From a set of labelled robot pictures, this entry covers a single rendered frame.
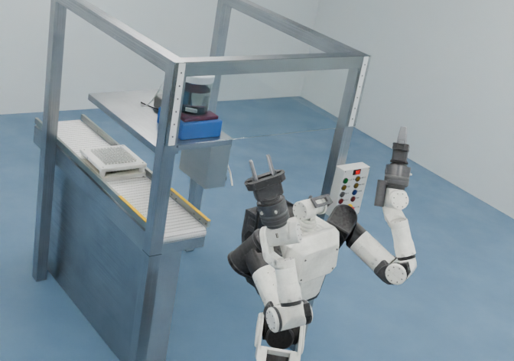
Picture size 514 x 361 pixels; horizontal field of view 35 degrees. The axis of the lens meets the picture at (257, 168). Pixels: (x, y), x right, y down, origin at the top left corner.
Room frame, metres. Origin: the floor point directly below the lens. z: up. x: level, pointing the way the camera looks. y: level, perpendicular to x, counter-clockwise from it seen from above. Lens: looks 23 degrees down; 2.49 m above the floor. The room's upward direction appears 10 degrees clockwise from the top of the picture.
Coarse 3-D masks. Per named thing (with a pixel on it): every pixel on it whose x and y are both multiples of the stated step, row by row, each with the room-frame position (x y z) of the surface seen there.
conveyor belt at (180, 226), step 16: (64, 128) 4.03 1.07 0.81; (80, 128) 4.07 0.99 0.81; (80, 144) 3.87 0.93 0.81; (96, 144) 3.90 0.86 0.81; (128, 192) 3.41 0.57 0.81; (144, 192) 3.44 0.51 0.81; (144, 208) 3.27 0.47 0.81; (176, 208) 3.33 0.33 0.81; (176, 224) 3.17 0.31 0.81; (192, 224) 3.20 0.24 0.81; (176, 240) 3.09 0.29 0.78
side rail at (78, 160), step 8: (40, 120) 4.00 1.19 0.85; (64, 144) 3.75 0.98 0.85; (72, 152) 3.66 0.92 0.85; (80, 160) 3.59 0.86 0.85; (88, 168) 3.51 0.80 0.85; (96, 176) 3.44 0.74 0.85; (104, 184) 3.38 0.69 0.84; (112, 192) 3.31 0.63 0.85; (120, 200) 3.26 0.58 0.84; (128, 208) 3.19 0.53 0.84; (136, 216) 3.14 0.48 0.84; (144, 224) 3.08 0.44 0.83
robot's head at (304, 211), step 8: (304, 200) 2.49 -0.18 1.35; (320, 200) 2.53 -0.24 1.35; (296, 208) 2.48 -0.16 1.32; (304, 208) 2.46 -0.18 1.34; (312, 208) 2.47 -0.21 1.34; (320, 208) 2.51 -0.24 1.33; (296, 216) 2.48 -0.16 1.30; (304, 216) 2.45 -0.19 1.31; (312, 216) 2.48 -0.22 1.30; (304, 224) 2.48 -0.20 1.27; (312, 224) 2.49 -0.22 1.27
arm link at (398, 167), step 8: (400, 144) 2.66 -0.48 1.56; (392, 152) 2.67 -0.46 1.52; (400, 152) 2.66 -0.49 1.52; (392, 160) 2.66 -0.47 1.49; (400, 160) 2.65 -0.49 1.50; (392, 168) 2.65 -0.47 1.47; (400, 168) 2.64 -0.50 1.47; (408, 168) 2.66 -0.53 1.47; (392, 176) 2.63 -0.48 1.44; (400, 176) 2.63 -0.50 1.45; (408, 176) 2.65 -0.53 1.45
